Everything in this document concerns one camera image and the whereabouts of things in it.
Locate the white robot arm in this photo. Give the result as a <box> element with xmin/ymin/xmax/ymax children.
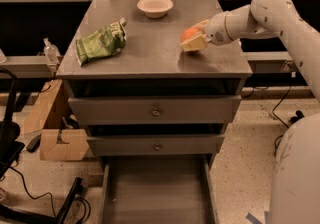
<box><xmin>180</xmin><ymin>0</ymin><xmax>320</xmax><ymax>224</ymax></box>

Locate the grey drawer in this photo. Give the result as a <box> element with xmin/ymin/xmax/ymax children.
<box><xmin>98</xmin><ymin>155</ymin><xmax>220</xmax><ymax>224</ymax></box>
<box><xmin>87</xmin><ymin>134</ymin><xmax>224</xmax><ymax>156</ymax></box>
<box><xmin>68</xmin><ymin>96</ymin><xmax>241</xmax><ymax>126</ymax></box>

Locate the clear sanitizer bottle left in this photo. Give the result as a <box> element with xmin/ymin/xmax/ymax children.
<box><xmin>43</xmin><ymin>38</ymin><xmax>60</xmax><ymax>64</ymax></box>

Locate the grey top drawer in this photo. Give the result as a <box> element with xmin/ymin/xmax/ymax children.
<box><xmin>68</xmin><ymin>96</ymin><xmax>241</xmax><ymax>126</ymax></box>

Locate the white paper bowl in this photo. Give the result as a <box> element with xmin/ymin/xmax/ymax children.
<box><xmin>137</xmin><ymin>0</ymin><xmax>173</xmax><ymax>19</ymax></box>

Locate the black stand leg right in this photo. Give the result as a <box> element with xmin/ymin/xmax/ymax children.
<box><xmin>290</xmin><ymin>110</ymin><xmax>304</xmax><ymax>123</ymax></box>

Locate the orange fruit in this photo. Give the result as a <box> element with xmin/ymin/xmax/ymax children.
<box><xmin>180</xmin><ymin>27</ymin><xmax>201</xmax><ymax>42</ymax></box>

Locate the black small device floor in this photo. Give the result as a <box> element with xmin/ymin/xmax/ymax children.
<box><xmin>26</xmin><ymin>135</ymin><xmax>41</xmax><ymax>152</ymax></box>

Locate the grey middle drawer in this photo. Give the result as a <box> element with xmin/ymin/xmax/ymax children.
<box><xmin>87</xmin><ymin>134</ymin><xmax>224</xmax><ymax>156</ymax></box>

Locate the grey drawer cabinet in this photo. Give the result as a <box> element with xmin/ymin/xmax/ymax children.
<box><xmin>55</xmin><ymin>0</ymin><xmax>254</xmax><ymax>224</ymax></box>

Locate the black chair base left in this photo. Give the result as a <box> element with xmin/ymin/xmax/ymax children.
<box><xmin>0</xmin><ymin>67</ymin><xmax>25</xmax><ymax>178</ymax></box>

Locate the blue tape mark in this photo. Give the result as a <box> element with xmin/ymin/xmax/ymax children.
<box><xmin>246</xmin><ymin>211</ymin><xmax>269</xmax><ymax>224</ymax></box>

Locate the wooden block stand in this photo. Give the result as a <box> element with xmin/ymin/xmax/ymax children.
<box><xmin>22</xmin><ymin>79</ymin><xmax>89</xmax><ymax>161</ymax></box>

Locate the grey bottom drawer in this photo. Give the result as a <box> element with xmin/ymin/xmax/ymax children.
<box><xmin>98</xmin><ymin>155</ymin><xmax>220</xmax><ymax>224</ymax></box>

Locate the black power adapter cable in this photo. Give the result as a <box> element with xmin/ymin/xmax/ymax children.
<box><xmin>271</xmin><ymin>84</ymin><xmax>294</xmax><ymax>156</ymax></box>

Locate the green chip bag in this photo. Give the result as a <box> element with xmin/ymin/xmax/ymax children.
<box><xmin>76</xmin><ymin>18</ymin><xmax>127</xmax><ymax>66</ymax></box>

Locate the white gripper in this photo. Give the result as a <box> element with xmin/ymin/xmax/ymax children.
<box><xmin>181</xmin><ymin>12</ymin><xmax>233</xmax><ymax>52</ymax></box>

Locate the black floor cable left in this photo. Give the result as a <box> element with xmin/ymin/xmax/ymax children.
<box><xmin>0</xmin><ymin>166</ymin><xmax>92</xmax><ymax>224</ymax></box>

